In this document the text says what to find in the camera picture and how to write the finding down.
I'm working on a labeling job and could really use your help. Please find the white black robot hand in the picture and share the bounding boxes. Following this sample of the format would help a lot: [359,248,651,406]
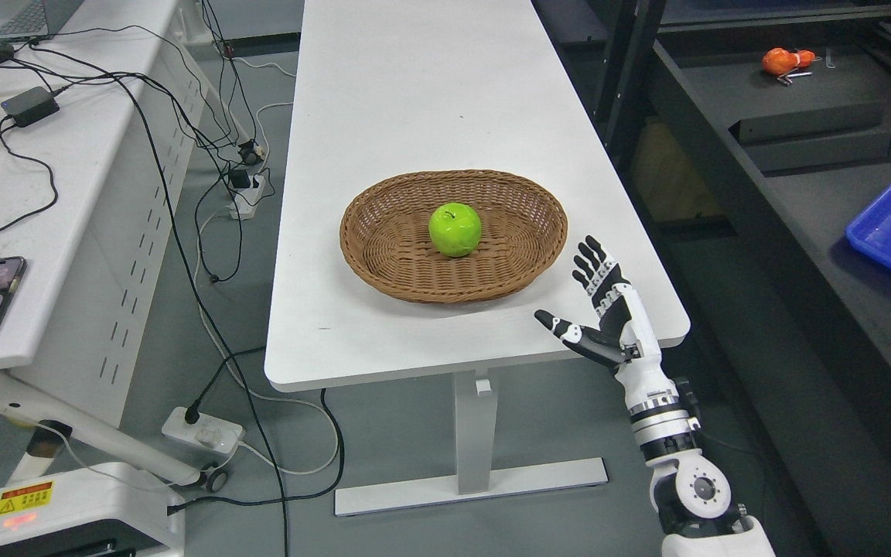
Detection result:
[534,235,661,367]

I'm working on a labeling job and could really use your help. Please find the green apple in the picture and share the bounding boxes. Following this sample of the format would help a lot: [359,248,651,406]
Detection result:
[428,203,482,258]

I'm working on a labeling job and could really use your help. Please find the white robot base unit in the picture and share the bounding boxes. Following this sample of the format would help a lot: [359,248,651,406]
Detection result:
[0,462,185,556]

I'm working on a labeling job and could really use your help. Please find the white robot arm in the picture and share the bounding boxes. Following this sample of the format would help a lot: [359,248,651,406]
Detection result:
[616,348,775,556]

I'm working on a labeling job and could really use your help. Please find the black metal shelf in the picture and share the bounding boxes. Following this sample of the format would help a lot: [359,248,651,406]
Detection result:
[592,0,891,557]

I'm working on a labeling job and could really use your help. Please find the orange toy on shelf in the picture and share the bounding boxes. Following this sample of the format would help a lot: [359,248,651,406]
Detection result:
[761,47,817,86]

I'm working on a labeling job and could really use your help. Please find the brown wicker basket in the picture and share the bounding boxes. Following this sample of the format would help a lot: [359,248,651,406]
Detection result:
[340,169,568,303]

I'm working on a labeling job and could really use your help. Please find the white standing desk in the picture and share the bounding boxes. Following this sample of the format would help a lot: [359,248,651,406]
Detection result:
[265,1,690,516]

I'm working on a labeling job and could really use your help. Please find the white far power strip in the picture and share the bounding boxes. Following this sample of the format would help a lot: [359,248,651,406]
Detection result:
[228,169,265,220]

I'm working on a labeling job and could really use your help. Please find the white floor power strip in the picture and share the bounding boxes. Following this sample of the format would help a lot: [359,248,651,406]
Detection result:
[160,406,245,457]

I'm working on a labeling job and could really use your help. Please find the white side table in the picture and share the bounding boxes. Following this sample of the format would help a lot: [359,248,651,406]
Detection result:
[0,1,213,486]

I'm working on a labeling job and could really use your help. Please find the black power adapter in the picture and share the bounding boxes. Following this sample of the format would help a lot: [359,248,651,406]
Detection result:
[0,86,60,128]

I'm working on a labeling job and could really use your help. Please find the laptop computer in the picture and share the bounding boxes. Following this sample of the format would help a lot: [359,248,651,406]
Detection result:
[0,1,83,42]

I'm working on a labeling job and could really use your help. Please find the long black cable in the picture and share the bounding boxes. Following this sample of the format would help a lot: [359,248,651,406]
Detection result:
[28,39,292,557]

